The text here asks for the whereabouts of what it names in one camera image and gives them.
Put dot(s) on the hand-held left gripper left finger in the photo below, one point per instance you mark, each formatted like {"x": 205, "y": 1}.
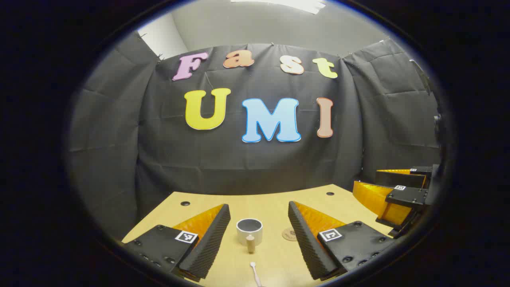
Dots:
{"x": 211, "y": 243}

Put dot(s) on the round cork coaster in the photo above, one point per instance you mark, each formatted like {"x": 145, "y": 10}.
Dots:
{"x": 289, "y": 234}

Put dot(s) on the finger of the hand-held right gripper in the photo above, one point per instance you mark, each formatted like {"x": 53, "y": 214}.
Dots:
{"x": 398, "y": 179}
{"x": 410, "y": 196}

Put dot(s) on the white toothbrush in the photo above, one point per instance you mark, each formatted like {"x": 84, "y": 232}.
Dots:
{"x": 255, "y": 273}

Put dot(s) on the black backdrop cloth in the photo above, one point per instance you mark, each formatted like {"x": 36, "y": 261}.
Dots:
{"x": 239, "y": 159}

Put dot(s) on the wooden desktop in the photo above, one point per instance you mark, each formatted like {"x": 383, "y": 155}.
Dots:
{"x": 259, "y": 203}

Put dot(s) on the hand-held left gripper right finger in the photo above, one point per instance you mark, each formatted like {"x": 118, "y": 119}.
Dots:
{"x": 305, "y": 243}

